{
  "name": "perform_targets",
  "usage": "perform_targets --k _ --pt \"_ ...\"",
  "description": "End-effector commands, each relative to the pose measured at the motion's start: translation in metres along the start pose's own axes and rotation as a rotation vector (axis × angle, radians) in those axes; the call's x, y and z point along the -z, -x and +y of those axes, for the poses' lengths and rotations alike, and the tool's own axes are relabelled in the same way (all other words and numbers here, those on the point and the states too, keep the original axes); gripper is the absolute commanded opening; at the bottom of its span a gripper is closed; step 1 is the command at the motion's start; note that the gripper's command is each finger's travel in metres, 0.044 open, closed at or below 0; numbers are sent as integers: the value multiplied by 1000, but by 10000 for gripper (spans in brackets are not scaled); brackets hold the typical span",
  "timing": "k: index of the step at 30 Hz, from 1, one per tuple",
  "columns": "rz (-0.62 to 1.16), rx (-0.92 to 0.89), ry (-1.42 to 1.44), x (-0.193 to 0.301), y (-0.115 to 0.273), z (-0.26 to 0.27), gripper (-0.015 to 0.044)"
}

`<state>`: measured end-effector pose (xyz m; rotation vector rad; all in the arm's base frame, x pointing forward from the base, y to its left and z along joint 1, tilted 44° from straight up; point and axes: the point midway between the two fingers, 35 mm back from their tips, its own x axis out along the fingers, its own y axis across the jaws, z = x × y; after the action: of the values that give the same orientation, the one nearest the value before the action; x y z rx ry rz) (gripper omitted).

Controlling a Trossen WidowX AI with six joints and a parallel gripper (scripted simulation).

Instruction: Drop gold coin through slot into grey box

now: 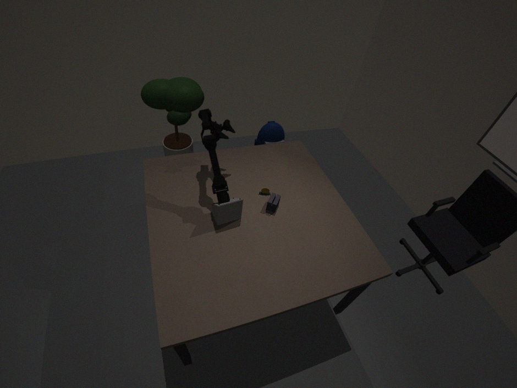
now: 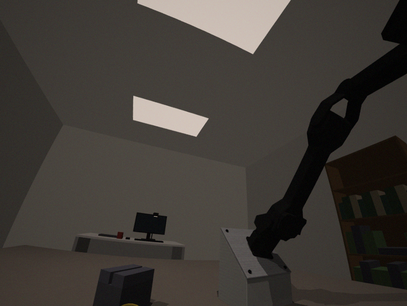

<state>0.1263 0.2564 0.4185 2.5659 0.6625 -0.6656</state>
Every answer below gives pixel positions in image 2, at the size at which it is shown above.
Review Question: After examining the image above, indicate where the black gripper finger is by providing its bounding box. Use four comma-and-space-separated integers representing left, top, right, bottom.
396, 18, 407, 45

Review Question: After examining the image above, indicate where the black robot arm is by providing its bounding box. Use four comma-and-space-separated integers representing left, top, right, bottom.
246, 44, 407, 259

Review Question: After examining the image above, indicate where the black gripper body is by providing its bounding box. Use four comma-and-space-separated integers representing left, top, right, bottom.
381, 0, 407, 45

